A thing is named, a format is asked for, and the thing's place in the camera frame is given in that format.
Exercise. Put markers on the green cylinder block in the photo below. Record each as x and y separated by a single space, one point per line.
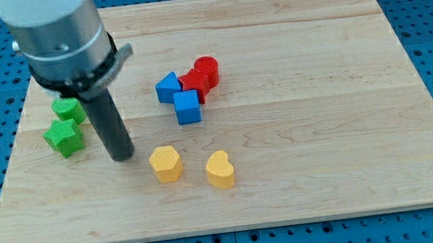
68 108

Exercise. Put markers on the green star block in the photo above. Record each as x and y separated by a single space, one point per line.
64 136

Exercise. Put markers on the blue triangle block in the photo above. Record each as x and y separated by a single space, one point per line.
166 88

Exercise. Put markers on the red cylinder block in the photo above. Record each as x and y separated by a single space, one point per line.
208 65

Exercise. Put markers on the yellow heart block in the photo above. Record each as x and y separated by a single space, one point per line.
220 173

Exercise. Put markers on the light wooden board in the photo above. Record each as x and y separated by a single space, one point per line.
321 112

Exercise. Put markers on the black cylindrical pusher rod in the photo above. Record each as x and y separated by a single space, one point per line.
106 121

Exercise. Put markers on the blue cube block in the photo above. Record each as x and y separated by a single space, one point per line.
187 107

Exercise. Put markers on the red star block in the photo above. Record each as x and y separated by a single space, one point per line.
199 81

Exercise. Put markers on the yellow hexagon block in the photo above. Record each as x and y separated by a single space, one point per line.
166 164

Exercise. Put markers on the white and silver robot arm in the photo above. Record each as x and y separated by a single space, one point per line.
69 52

